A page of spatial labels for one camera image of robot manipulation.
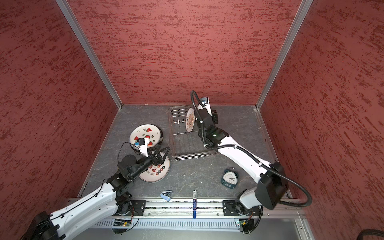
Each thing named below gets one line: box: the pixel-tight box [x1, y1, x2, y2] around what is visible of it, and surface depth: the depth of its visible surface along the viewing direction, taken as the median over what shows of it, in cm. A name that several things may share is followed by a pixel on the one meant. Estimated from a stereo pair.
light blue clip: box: [160, 190, 173, 202], surface depth 79 cm
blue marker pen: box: [193, 190, 197, 219], surface depth 76 cm
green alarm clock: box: [221, 167, 239, 190], surface depth 81 cm
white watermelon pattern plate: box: [129, 124, 161, 148], surface depth 102 cm
